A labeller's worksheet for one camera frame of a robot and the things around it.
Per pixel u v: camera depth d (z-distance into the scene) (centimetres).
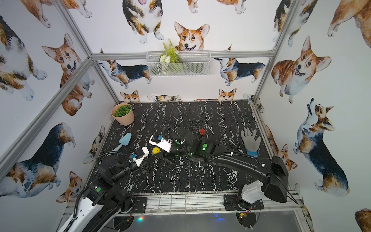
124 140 98
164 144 55
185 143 48
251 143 96
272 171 41
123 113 100
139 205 73
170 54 82
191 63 93
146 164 60
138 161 56
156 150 65
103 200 51
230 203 73
